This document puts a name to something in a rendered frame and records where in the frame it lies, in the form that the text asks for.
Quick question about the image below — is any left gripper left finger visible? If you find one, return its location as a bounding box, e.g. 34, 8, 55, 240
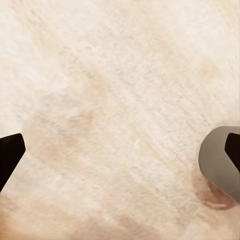
0, 133, 26, 192

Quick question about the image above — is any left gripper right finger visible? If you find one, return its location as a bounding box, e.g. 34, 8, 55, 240
224, 132, 240, 172

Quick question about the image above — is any trash can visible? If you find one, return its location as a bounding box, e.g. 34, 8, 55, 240
198, 126, 240, 204

